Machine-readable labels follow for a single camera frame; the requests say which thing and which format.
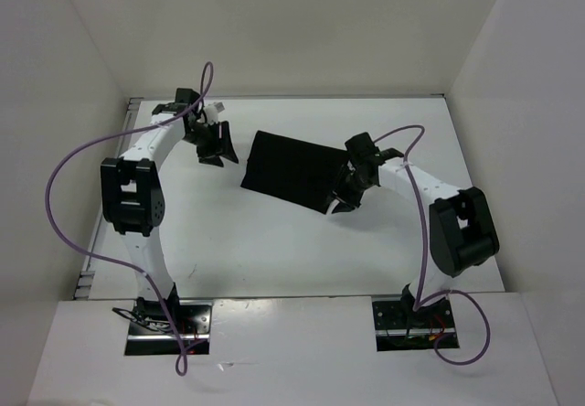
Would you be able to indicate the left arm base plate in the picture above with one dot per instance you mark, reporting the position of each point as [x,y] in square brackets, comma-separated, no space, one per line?
[150,333]

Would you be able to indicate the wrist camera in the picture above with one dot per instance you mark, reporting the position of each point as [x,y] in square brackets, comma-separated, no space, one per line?
[360,148]
[186,96]

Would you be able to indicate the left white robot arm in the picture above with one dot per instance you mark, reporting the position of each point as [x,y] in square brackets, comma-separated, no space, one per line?
[133,200]

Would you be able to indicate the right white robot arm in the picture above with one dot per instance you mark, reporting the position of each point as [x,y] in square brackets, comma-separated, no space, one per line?
[457,227]

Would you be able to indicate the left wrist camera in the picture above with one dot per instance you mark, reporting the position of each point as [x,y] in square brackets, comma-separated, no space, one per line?
[186,96]

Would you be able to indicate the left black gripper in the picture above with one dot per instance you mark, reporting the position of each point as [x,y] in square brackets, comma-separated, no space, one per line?
[220,146]

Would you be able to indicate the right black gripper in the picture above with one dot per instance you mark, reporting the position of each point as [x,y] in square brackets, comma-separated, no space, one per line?
[341,191]

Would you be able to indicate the black skirt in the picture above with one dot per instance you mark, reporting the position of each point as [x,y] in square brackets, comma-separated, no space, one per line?
[296,171]

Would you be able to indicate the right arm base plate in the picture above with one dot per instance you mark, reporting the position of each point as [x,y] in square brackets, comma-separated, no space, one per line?
[394,331]

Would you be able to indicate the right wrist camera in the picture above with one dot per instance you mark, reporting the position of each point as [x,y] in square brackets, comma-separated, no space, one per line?
[360,148]

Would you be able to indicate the aluminium table frame rail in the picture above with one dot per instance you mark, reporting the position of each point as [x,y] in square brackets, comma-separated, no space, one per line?
[110,192]

